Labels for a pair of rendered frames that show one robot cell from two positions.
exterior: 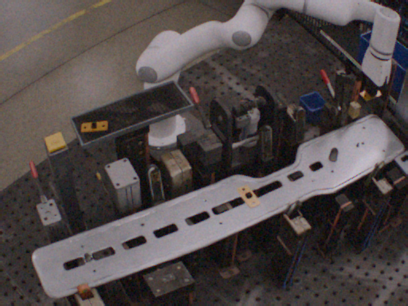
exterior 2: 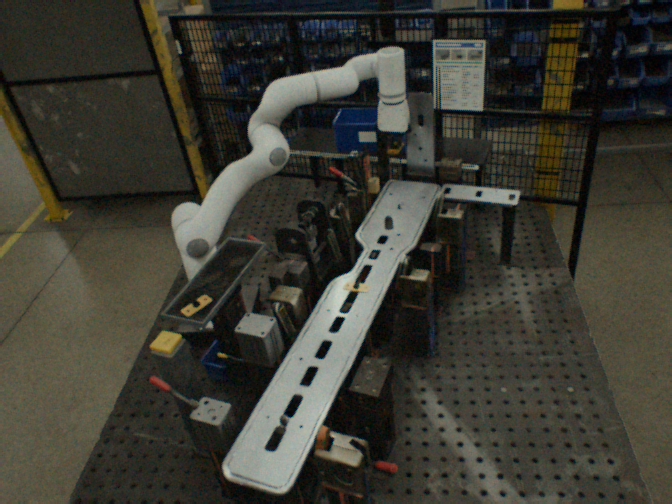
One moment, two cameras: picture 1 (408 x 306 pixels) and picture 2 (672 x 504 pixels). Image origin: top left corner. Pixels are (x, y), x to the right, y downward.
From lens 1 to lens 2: 0.68 m
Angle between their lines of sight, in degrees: 27
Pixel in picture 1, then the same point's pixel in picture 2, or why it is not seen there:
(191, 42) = (225, 193)
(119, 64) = (67, 329)
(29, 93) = not seen: outside the picture
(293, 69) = (271, 211)
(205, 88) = not seen: hidden behind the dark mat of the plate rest
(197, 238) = (353, 336)
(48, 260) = (247, 460)
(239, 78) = not seen: hidden behind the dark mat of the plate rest
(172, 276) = (371, 371)
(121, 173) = (256, 324)
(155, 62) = (201, 230)
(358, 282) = (488, 313)
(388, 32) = (399, 68)
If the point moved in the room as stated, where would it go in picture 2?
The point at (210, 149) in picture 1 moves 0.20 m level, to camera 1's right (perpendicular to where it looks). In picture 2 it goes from (302, 270) to (351, 242)
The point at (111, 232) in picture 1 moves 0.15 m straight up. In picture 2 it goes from (281, 384) to (271, 345)
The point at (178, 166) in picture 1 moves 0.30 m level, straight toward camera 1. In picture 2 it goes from (291, 294) to (361, 343)
